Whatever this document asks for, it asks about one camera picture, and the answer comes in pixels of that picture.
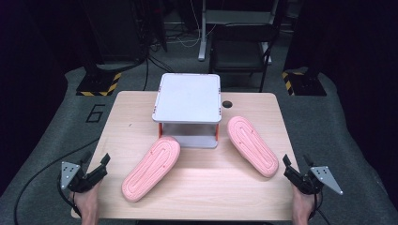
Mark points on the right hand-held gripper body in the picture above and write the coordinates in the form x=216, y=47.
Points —
x=305, y=182

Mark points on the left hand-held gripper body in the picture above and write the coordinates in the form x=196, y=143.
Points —
x=90, y=178

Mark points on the pink slipper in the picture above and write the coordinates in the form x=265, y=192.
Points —
x=252, y=145
x=151, y=168

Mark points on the white shoe rack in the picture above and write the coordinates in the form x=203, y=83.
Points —
x=187, y=97

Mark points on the person's right hand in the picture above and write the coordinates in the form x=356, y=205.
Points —
x=303, y=206

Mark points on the person's left hand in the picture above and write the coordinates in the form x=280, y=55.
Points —
x=89, y=203

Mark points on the black yellow striped stand base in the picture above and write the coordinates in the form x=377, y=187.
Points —
x=98, y=82
x=305, y=84

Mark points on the dark curtain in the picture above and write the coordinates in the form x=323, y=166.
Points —
x=359, y=62
x=28, y=78

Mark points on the black folding chair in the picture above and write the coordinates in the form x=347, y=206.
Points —
x=237, y=53

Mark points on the black cabinet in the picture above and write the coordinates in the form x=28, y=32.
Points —
x=119, y=28

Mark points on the white metal desk frame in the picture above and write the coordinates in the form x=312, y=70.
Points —
x=203, y=37

